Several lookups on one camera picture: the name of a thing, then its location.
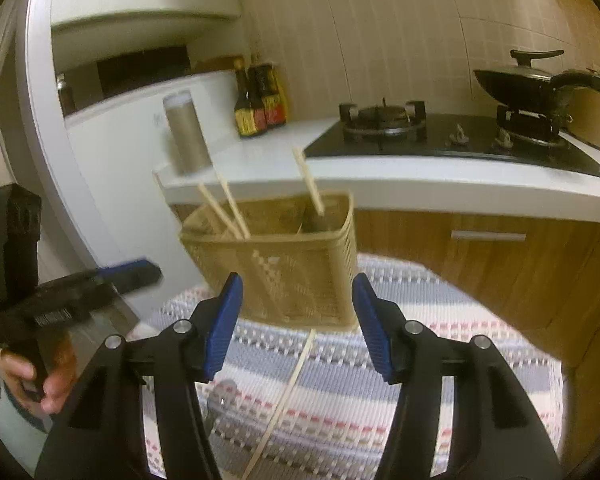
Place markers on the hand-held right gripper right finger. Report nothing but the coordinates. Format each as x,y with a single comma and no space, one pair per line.
375,330

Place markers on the black glass gas stove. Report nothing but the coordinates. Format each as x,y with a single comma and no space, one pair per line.
455,147

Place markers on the person's left forearm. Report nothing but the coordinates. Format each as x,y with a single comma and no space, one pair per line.
15,425

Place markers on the white cupboard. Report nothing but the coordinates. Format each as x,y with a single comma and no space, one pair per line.
120,185

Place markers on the black wok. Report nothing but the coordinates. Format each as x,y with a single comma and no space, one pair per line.
520,87

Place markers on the white kitchen counter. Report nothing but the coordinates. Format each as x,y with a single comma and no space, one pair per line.
430,185

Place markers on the wide dark sauce bottle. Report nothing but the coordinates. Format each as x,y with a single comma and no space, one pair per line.
275,105

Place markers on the translucent grey plastic spoon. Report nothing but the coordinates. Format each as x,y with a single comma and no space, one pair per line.
225,392

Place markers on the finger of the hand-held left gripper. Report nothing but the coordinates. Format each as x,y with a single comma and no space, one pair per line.
130,274

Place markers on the yellow plastic utensil basket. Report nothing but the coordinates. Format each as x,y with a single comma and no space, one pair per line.
290,280

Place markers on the slim dark sauce bottle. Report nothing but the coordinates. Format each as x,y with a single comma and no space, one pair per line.
245,115

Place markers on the person's left hand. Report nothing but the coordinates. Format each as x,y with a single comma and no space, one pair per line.
60,380

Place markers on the striped woven tablecloth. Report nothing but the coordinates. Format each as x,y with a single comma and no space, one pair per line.
455,385

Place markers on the metal cylindrical canister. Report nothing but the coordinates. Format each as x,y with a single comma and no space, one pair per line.
187,135

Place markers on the brown box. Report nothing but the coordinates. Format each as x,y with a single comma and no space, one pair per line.
220,63

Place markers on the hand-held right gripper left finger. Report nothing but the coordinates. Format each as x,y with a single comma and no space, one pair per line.
225,330

